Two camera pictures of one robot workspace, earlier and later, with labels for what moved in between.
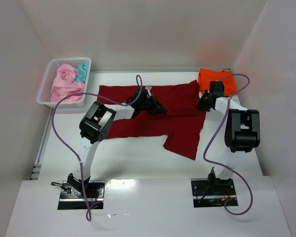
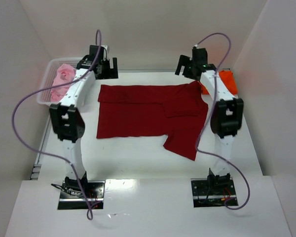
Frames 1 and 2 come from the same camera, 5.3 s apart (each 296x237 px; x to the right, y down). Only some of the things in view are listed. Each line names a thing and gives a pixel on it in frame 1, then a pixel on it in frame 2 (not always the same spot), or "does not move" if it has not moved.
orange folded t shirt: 205,76 does not move
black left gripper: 152,103 → 108,71
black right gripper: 204,100 → 185,69
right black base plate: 213,193 does not move
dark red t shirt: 182,122 does not move
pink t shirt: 64,84 does not move
